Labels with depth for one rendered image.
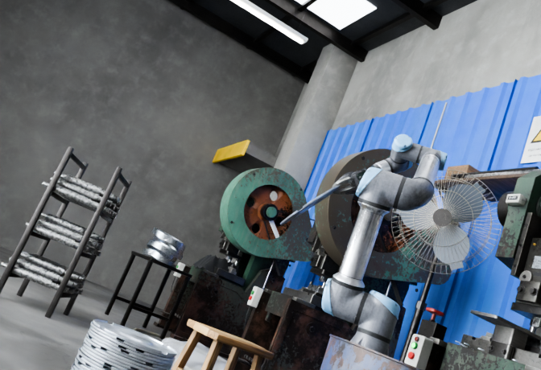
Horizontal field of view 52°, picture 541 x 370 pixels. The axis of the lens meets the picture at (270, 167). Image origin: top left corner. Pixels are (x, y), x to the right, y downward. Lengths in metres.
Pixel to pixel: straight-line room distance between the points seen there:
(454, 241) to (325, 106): 4.80
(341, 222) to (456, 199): 0.69
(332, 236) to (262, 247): 1.76
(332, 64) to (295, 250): 3.42
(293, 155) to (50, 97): 3.47
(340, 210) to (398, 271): 0.56
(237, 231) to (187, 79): 4.23
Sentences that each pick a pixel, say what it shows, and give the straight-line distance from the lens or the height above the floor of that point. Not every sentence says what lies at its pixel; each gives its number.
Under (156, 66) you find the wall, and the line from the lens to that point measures 8.70.
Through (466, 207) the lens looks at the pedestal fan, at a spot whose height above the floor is 1.40.
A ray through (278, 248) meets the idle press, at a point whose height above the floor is 1.07.
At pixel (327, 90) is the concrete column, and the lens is 7.78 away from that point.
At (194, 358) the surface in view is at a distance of 3.02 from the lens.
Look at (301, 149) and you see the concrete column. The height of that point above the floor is 2.64.
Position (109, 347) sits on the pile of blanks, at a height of 0.21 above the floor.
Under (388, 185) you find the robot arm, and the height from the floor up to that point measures 1.02.
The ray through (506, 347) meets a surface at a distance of 2.36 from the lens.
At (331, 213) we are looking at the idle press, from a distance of 3.41.
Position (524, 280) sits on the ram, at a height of 0.98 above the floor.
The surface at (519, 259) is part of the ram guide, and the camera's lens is 2.54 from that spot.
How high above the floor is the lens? 0.46
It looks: 14 degrees up
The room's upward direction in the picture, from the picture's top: 22 degrees clockwise
